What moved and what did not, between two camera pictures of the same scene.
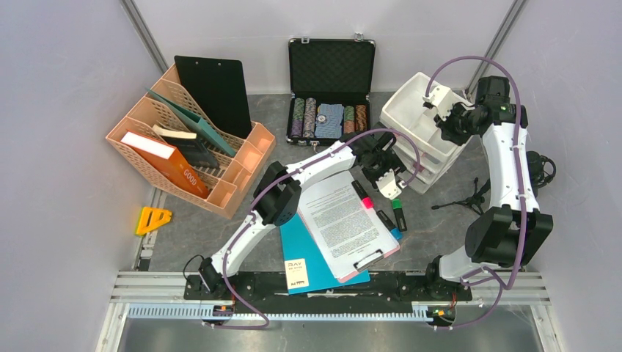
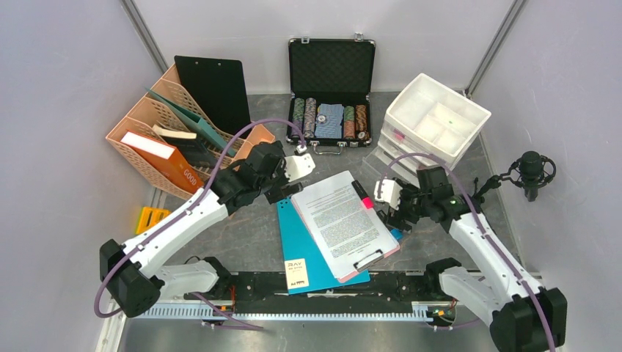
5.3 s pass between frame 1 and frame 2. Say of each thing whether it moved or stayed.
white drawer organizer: moved
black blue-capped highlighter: stayed
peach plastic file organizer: stayed
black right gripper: moved
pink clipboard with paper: stayed
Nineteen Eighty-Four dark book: stayed
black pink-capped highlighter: stayed
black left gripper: moved
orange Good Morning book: stayed
